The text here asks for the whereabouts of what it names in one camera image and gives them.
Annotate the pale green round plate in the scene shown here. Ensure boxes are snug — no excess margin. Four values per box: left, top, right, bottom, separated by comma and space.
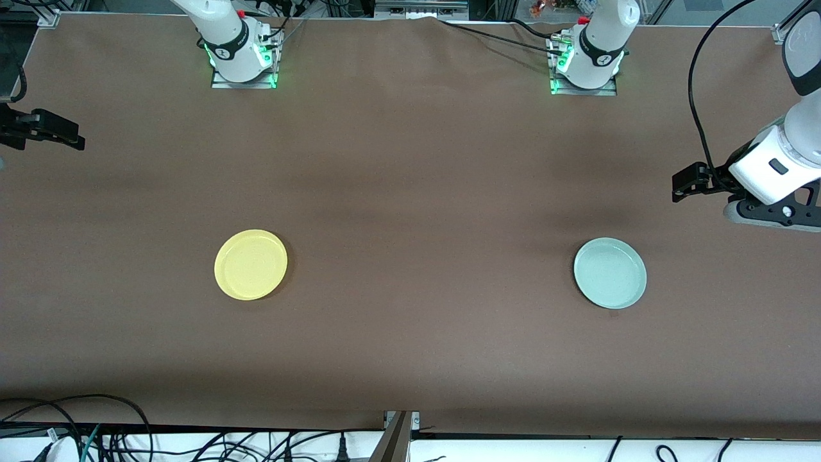
573, 237, 648, 310

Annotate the yellow round plate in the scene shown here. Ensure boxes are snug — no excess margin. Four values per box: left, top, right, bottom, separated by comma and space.
214, 229, 289, 302

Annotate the grey equipment box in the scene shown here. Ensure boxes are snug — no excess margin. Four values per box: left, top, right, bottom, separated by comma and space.
374, 0, 470, 21

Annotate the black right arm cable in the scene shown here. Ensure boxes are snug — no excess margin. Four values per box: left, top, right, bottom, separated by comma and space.
0, 61, 28, 105

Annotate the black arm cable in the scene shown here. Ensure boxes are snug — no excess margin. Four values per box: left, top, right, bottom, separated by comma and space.
687, 0, 761, 175
0, 61, 28, 105

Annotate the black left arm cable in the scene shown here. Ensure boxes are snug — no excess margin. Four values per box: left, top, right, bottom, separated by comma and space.
687, 0, 761, 175

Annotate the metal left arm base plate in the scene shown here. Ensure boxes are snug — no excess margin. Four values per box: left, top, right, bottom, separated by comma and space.
549, 35, 618, 97

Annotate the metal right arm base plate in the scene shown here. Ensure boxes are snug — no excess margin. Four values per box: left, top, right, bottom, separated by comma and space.
211, 29, 278, 90

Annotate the black cable across tabletop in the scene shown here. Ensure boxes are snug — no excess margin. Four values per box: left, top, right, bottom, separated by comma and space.
436, 17, 569, 58

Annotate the black looping cable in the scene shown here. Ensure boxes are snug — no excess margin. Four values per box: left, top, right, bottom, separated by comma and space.
0, 393, 153, 462

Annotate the green cable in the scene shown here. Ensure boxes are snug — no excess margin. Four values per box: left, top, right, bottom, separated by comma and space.
80, 423, 103, 462

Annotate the aluminium frame profile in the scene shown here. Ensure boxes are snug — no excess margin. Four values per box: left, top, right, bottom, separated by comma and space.
371, 411, 421, 462

